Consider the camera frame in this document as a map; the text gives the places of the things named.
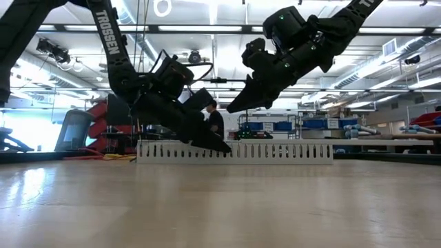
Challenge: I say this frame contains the office chair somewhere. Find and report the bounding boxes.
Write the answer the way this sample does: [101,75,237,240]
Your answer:
[54,109,96,153]

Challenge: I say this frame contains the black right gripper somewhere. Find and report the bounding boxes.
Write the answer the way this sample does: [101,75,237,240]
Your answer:
[225,40,336,114]

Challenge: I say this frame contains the black monitor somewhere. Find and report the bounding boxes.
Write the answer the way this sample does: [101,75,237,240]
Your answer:
[106,93,134,126]

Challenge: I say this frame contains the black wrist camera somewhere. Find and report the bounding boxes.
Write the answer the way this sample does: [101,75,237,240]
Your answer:
[183,87,215,112]
[240,37,274,69]

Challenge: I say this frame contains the light blue rolls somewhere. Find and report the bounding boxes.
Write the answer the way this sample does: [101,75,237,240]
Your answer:
[342,123,380,140]

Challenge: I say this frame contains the black overhead rig beam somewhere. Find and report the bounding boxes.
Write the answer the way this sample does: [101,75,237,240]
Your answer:
[37,23,441,36]

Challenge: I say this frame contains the red cart top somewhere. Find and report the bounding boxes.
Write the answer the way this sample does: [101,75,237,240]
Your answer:
[409,110,441,128]

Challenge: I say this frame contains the person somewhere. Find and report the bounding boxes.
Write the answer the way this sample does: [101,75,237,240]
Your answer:
[205,99,225,141]

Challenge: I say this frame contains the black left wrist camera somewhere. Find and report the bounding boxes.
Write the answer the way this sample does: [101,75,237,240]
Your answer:
[183,87,215,112]

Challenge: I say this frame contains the white slotted cable duct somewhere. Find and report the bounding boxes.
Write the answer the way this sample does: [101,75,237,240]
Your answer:
[136,138,334,165]

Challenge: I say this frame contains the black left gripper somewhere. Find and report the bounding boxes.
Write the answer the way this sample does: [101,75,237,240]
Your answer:
[132,92,233,154]

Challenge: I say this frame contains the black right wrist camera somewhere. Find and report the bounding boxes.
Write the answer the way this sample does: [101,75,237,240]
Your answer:
[240,37,274,69]

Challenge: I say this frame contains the blue storage bins shelf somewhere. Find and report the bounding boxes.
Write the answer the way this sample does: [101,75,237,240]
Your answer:
[237,113,360,141]

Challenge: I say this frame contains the black left camera cable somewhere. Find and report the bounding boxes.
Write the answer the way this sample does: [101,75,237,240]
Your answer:
[147,48,214,83]

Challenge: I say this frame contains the black overhead camera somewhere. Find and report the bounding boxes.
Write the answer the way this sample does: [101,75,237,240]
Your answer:
[187,49,203,65]

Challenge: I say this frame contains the wooden workbench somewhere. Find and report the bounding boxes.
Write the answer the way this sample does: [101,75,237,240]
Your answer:
[358,132,441,154]

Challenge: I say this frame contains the black star chair base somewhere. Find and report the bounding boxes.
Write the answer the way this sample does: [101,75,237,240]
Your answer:
[0,127,35,153]

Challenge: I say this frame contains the black ceiling-mounted device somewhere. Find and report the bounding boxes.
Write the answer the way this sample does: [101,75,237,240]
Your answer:
[35,37,72,65]

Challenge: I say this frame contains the red machine housing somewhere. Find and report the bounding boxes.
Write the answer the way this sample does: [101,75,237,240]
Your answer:
[85,100,139,154]

